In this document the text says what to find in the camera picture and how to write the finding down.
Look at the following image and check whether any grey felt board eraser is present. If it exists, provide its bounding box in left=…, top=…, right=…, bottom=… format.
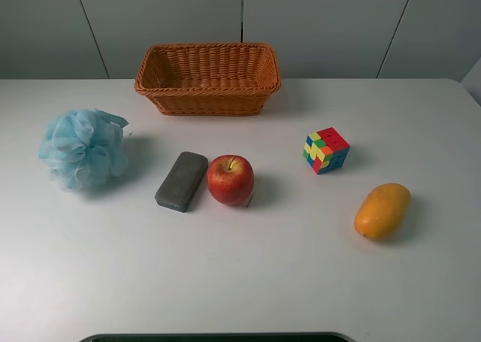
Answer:
left=154, top=151, right=208, bottom=213

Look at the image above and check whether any red apple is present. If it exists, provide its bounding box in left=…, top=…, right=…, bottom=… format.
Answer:
left=207, top=155, right=255, bottom=205

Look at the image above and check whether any orange woven wicker basket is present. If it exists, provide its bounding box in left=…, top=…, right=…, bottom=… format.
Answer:
left=135, top=43, right=281, bottom=116

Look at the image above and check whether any colourful puzzle cube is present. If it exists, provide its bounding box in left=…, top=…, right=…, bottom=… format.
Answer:
left=303, top=127, right=350, bottom=175

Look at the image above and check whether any yellow orange mango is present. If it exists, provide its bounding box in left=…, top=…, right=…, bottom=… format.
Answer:
left=354, top=183, right=411, bottom=241

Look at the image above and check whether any light blue bath loofah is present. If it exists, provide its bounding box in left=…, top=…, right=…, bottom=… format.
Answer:
left=38, top=109, right=129, bottom=191

